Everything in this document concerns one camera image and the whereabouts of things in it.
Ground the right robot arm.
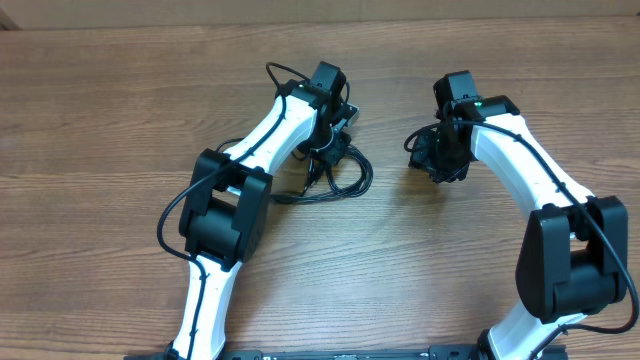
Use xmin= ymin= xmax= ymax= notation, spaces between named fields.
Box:
xmin=404 ymin=71 xmax=639 ymax=359

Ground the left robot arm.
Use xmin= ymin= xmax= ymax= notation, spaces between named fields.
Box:
xmin=162 ymin=62 xmax=359 ymax=359

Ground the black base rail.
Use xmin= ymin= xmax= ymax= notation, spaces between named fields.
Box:
xmin=124 ymin=343 xmax=569 ymax=360

